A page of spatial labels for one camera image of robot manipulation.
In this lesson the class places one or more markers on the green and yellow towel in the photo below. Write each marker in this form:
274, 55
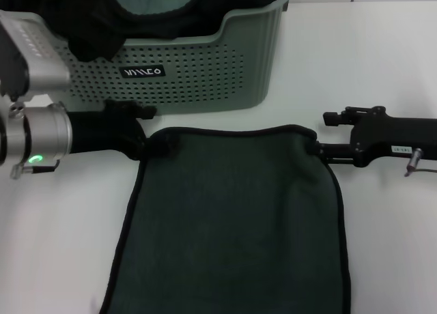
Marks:
232, 225

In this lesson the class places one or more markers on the black cloth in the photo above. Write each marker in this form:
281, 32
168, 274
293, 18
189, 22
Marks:
95, 41

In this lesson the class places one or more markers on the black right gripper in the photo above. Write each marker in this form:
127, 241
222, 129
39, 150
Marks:
392, 136

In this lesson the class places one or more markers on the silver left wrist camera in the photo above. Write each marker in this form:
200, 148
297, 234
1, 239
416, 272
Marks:
41, 61

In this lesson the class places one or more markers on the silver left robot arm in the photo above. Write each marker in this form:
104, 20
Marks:
44, 133

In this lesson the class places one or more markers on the green towel with black trim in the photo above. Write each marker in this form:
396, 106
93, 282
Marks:
153, 0

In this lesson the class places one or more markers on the green perforated plastic storage box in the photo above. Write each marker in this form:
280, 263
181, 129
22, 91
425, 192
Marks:
205, 75

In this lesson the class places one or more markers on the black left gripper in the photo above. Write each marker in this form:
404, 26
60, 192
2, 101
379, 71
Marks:
102, 133

